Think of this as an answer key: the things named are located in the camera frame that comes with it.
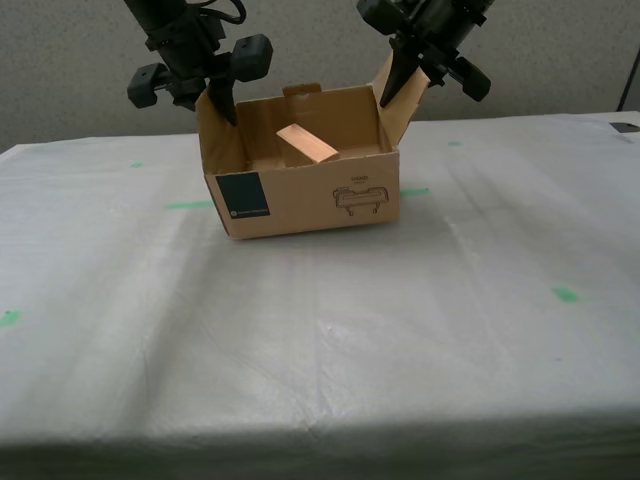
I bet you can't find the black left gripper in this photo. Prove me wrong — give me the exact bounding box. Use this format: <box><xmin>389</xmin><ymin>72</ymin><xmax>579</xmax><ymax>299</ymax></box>
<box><xmin>127</xmin><ymin>22</ymin><xmax>274</xmax><ymax>126</ymax></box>

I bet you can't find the brown cardboard box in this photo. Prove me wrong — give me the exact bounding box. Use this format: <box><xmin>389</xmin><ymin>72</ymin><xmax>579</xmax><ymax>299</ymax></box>
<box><xmin>195</xmin><ymin>52</ymin><xmax>432</xmax><ymax>241</ymax></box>

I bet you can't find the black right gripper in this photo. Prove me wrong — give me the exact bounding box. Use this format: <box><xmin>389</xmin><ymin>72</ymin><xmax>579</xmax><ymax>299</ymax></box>
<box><xmin>357</xmin><ymin>0</ymin><xmax>492</xmax><ymax>108</ymax></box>

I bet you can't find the white plastic table cover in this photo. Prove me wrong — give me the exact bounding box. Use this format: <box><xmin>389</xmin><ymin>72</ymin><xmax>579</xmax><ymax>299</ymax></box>
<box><xmin>0</xmin><ymin>110</ymin><xmax>640</xmax><ymax>454</ymax></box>

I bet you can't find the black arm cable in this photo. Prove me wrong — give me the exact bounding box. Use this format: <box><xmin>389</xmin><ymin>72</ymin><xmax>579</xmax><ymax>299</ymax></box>
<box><xmin>197</xmin><ymin>0</ymin><xmax>249</xmax><ymax>25</ymax></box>

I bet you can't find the thin black pole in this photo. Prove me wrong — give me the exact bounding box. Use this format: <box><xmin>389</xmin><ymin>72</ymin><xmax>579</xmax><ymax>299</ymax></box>
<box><xmin>617</xmin><ymin>49</ymin><xmax>640</xmax><ymax>112</ymax></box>

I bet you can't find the light wooden block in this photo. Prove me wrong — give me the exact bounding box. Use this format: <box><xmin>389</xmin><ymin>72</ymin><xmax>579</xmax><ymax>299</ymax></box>
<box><xmin>275</xmin><ymin>124</ymin><xmax>340</xmax><ymax>169</ymax></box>

